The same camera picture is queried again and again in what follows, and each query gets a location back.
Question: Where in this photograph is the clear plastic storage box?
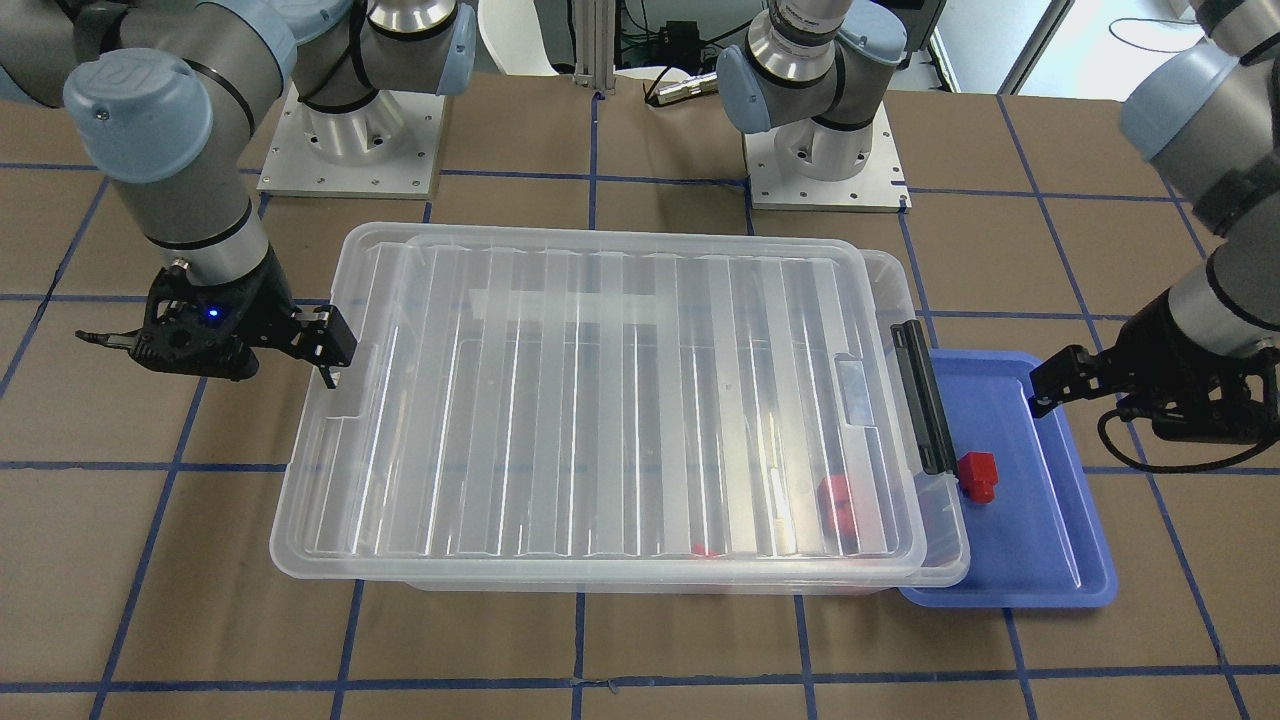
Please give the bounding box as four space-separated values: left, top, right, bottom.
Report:
378 247 964 592

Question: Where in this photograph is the brown grid table mat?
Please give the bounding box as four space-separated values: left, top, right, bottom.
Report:
1 76 1279 719

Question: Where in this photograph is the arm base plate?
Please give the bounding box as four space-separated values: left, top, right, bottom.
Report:
742 104 913 213
257 87 447 201

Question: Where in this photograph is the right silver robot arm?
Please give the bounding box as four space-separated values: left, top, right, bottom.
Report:
3 1 479 388

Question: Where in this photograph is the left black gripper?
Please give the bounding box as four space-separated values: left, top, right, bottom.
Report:
1028 291 1277 445

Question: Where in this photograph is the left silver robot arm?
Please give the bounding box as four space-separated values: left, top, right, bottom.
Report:
716 1 1279 445

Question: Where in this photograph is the aluminium frame post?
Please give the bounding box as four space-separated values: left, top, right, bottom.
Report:
570 0 618 95

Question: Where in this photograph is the clear plastic box lid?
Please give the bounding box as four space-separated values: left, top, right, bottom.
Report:
269 223 972 594

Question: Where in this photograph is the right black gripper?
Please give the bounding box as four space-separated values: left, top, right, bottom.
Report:
128 250 358 389

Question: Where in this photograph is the blue plastic tray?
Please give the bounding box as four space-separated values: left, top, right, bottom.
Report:
902 348 1117 609

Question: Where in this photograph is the red block in box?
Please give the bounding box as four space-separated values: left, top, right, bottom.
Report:
689 543 721 559
815 474 858 539

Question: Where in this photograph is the red toy block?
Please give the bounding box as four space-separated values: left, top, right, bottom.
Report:
956 451 1000 506

